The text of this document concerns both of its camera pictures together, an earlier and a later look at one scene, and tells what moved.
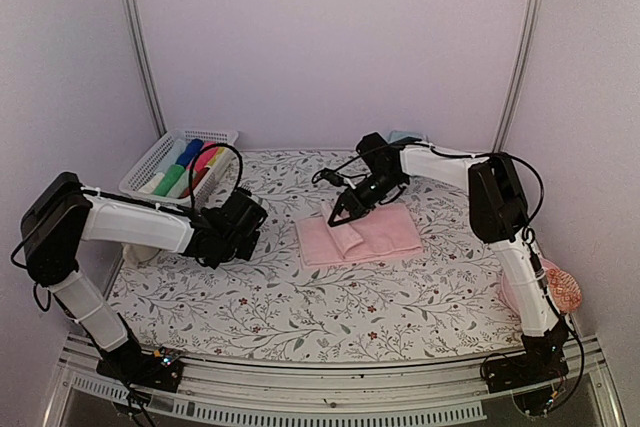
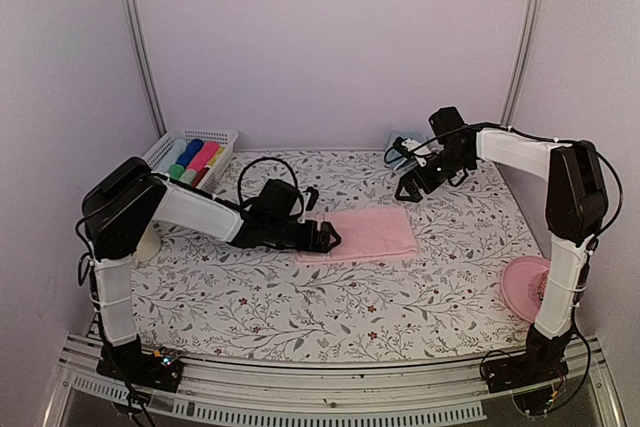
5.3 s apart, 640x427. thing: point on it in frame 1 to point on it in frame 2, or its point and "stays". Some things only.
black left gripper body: (235, 251) to (281, 236)
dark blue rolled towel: (189, 154) stays
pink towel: (385, 230) stays
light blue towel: (397, 135) stays
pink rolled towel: (203, 158) stays
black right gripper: (354, 205) to (416, 194)
